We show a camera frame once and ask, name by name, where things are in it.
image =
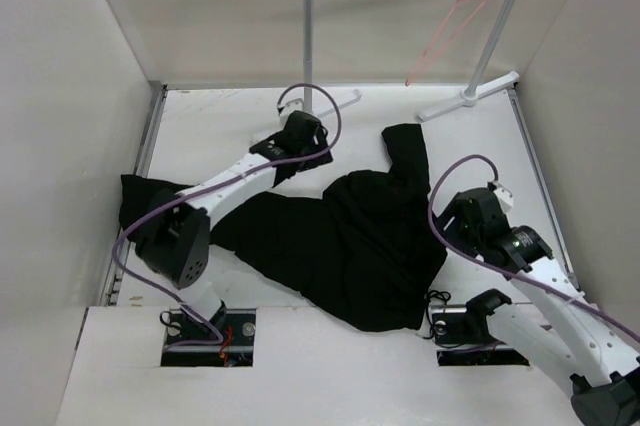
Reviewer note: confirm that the black trousers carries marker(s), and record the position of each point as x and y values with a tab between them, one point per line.
362	252

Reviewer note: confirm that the pink wire hanger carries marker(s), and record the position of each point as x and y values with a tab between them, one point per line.
454	23

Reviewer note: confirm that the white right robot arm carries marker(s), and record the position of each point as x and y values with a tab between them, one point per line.
586	359

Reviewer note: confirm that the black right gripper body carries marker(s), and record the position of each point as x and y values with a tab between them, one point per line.
456	233

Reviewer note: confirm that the right aluminium frame rail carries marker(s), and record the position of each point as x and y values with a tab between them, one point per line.
560	249

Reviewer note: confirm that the white clothes rack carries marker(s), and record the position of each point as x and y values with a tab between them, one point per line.
346	44

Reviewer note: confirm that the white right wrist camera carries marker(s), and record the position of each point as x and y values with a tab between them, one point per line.
505	197

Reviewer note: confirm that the aluminium frame rail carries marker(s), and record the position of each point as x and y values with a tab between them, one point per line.
136	195
560	249

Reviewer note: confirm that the left aluminium frame rail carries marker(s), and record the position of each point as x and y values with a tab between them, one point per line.
136	195

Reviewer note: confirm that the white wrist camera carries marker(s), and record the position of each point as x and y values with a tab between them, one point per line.
505	197
284	110

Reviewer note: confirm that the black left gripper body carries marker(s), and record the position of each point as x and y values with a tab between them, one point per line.
316	145

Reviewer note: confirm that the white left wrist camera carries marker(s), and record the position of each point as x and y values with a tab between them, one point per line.
284	110

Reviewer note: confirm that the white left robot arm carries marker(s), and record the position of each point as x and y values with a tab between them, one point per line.
174	243

